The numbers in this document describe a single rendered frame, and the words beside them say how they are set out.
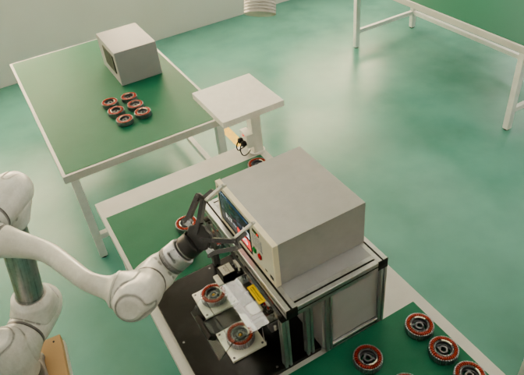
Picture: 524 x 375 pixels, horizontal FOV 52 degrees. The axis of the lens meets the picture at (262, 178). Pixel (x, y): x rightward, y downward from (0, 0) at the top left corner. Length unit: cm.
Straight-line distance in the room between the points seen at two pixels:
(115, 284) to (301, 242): 69
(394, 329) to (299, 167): 76
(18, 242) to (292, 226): 86
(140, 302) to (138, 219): 149
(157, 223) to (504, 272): 210
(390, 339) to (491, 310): 124
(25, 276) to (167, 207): 102
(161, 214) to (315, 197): 113
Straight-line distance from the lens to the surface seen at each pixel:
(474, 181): 424
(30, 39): 635
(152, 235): 278
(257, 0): 276
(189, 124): 354
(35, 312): 224
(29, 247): 172
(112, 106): 388
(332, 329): 213
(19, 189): 189
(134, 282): 145
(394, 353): 224
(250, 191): 202
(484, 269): 362
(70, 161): 348
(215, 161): 316
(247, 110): 271
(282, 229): 186
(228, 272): 228
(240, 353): 221
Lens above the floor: 261
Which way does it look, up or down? 39 degrees down
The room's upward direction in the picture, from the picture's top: 6 degrees counter-clockwise
